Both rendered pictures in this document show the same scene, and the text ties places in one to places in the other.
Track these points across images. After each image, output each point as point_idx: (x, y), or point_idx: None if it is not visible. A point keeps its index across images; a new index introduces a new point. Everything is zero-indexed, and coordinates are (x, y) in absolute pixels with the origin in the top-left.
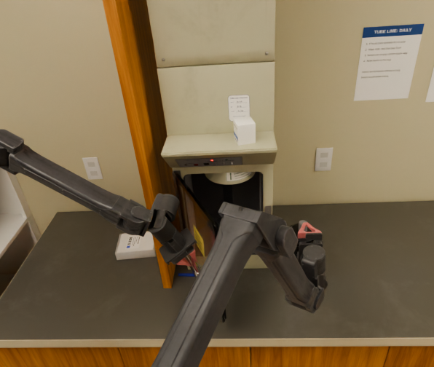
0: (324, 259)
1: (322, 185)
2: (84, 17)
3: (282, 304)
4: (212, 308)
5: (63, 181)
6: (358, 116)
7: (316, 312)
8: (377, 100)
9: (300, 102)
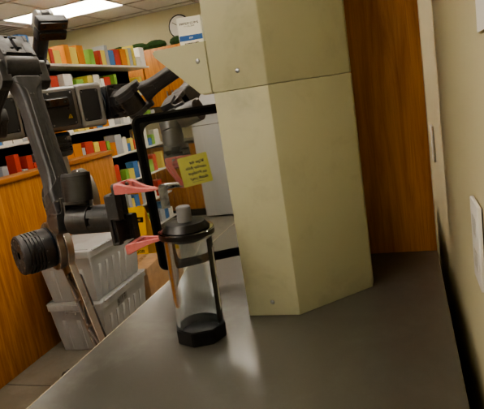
0: (62, 180)
1: None
2: None
3: (173, 321)
4: None
5: None
6: None
7: (136, 346)
8: None
9: (458, 39)
